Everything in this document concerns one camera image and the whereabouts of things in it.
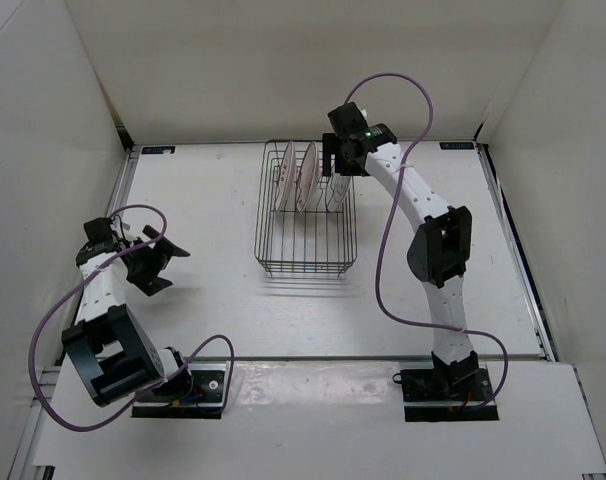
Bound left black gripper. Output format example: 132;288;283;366
127;225;188;295

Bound green rimmed white plate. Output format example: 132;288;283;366
325;173;351;212

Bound red patterned plate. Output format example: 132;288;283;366
295;142;318;212
274;141;296;211

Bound wire dish rack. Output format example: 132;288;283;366
254;140;358;278

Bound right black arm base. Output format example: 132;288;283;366
392;368;499;423

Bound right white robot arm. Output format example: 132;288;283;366
331;121;479;400

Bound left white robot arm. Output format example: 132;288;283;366
61;226;193;407

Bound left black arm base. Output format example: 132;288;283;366
131;362;229;420

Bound right blue table label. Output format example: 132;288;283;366
439;142;475;150

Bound blue table label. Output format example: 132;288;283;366
439;142;475;150
141;146;176;155

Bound left blue table label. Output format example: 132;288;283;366
141;146;176;155

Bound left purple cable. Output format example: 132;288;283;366
27;203;234;432

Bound purple cable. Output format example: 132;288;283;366
27;203;234;432
343;72;510;409

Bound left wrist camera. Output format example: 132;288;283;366
83;217;113;245

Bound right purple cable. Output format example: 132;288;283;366
343;72;510;409

